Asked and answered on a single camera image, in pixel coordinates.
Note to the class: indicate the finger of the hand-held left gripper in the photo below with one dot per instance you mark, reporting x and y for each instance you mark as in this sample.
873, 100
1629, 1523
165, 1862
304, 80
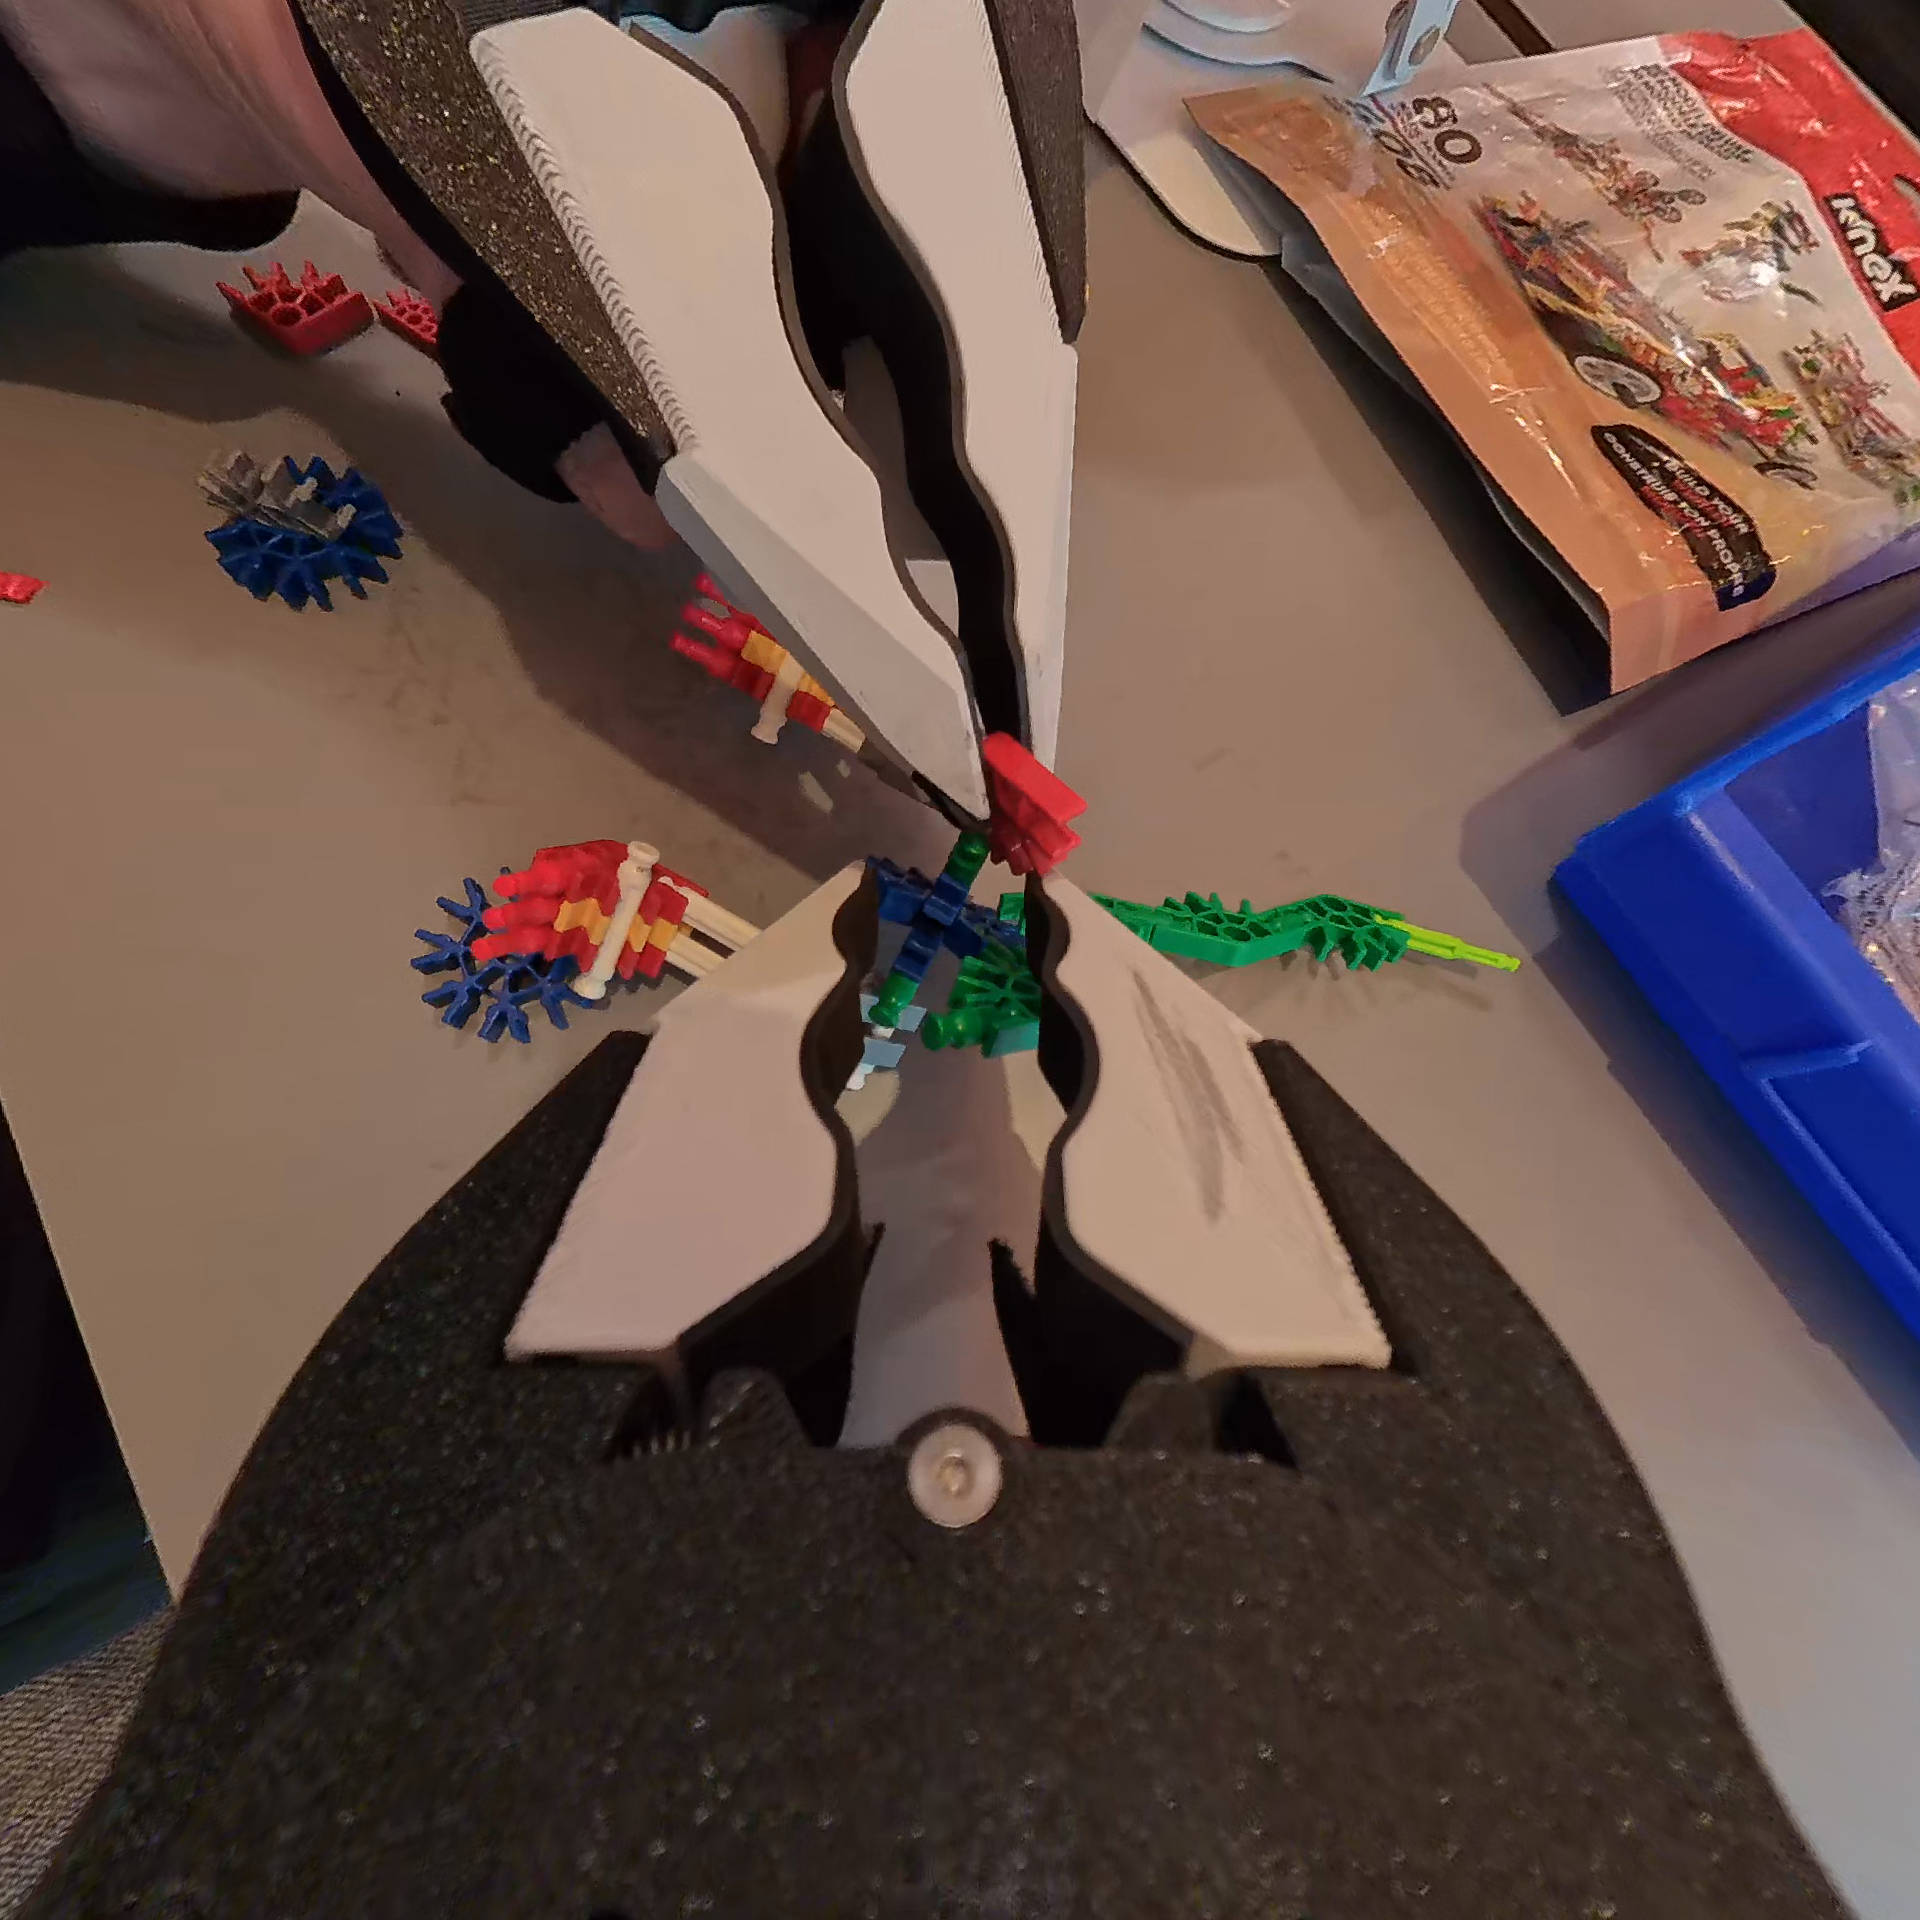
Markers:
990, 300
780, 571

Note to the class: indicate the blue snowflake connector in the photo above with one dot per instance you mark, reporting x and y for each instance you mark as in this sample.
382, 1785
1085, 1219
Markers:
481, 982

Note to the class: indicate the brown toy parts bag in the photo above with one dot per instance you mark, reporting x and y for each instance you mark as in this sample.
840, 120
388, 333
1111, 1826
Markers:
1501, 300

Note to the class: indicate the red fan connector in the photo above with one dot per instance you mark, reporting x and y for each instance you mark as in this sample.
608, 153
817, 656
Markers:
293, 313
409, 319
1023, 788

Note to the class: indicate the blue and grey connector stack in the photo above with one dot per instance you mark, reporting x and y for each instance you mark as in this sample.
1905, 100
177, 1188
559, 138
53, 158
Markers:
314, 555

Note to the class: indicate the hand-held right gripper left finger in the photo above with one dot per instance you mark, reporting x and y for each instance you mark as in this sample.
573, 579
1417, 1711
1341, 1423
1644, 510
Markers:
690, 1170

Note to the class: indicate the blue and green toy model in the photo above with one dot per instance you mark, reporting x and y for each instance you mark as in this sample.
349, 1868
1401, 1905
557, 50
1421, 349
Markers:
1261, 931

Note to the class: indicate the blue plastic bin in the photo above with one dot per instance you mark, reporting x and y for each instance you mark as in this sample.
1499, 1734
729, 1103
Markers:
1694, 931

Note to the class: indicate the clear plastic bag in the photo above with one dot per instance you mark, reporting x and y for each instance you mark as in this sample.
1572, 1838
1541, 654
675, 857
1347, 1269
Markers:
1882, 885

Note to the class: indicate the red yellow claw toy assembly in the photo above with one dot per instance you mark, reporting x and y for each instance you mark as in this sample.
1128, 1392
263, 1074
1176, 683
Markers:
750, 660
601, 915

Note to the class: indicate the person's black clothed body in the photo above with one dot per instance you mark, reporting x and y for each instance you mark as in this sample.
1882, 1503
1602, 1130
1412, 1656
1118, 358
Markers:
38, 1321

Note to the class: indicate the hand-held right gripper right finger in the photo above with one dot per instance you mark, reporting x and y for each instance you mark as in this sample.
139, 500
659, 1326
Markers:
1201, 1201

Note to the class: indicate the person's left hand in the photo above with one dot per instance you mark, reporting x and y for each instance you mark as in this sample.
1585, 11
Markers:
503, 383

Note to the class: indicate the white and pale blue stand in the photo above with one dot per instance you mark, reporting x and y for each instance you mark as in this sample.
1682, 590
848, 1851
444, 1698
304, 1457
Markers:
1140, 165

